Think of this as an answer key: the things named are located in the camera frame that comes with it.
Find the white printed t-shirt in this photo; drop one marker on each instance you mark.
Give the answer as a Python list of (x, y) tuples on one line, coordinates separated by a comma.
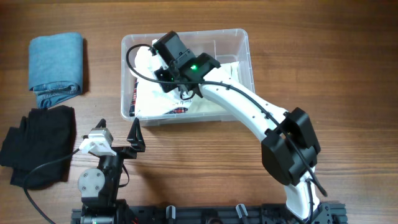
[(145, 64)]

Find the cream cloth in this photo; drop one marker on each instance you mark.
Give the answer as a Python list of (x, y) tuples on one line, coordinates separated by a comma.
[(202, 105)]

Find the folded blue jeans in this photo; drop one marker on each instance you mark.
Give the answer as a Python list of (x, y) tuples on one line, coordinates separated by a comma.
[(56, 68)]

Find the black folded garment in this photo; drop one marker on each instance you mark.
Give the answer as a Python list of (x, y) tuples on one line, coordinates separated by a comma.
[(43, 136)]

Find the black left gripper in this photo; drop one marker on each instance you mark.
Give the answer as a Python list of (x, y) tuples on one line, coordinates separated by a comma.
[(137, 142)]

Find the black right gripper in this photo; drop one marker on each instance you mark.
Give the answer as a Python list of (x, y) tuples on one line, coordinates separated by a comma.
[(163, 74)]

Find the clear plastic storage bin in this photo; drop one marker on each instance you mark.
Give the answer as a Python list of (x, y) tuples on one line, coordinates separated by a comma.
[(229, 46)]

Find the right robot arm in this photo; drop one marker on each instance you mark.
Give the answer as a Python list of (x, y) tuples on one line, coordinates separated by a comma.
[(289, 145)]

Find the plaid flannel shirt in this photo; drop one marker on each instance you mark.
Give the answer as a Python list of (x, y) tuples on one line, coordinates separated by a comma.
[(148, 99)]

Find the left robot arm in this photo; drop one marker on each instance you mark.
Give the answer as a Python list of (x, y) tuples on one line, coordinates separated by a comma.
[(99, 186)]

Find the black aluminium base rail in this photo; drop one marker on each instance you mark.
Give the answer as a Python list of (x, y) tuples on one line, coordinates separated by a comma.
[(265, 213)]

